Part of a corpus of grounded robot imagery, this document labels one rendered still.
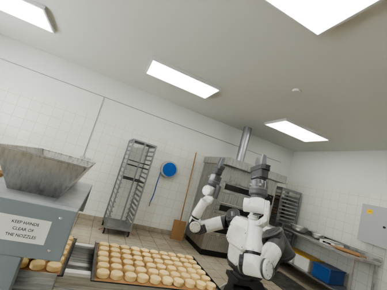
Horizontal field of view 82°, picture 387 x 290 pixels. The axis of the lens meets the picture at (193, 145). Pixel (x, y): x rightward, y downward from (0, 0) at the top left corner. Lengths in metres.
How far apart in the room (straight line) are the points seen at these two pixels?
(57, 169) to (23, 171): 0.10
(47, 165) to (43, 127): 4.39
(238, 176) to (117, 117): 2.95
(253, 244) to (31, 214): 0.82
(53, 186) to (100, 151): 4.23
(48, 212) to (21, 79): 4.83
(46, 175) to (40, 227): 0.18
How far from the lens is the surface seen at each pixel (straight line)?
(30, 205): 0.86
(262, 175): 1.15
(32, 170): 0.96
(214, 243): 4.98
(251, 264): 1.08
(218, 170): 1.61
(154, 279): 1.15
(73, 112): 5.27
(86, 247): 1.40
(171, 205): 5.50
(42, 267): 1.12
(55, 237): 0.88
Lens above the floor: 1.38
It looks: 8 degrees up
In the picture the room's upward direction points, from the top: 16 degrees clockwise
